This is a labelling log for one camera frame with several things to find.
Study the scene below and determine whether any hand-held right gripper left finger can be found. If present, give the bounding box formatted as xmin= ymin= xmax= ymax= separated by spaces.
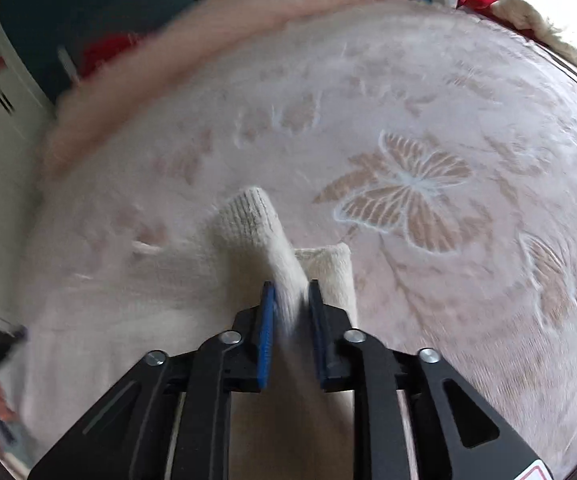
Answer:
xmin=27 ymin=281 xmax=276 ymax=480

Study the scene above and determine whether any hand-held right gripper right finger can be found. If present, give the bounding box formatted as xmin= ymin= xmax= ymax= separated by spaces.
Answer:
xmin=308 ymin=280 xmax=555 ymax=480

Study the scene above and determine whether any cream knitted sweater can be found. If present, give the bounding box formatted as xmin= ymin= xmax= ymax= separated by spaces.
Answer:
xmin=18 ymin=186 xmax=360 ymax=480

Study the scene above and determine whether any pink butterfly pattern blanket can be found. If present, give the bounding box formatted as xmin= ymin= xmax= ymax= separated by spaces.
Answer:
xmin=0 ymin=0 xmax=577 ymax=480

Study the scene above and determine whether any pink fluffy blanket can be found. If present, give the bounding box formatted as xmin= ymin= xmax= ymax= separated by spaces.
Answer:
xmin=43 ymin=0 xmax=409 ymax=176

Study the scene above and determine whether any cream fringed cloth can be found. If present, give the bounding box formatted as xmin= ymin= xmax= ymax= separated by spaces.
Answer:
xmin=488 ymin=0 xmax=577 ymax=86

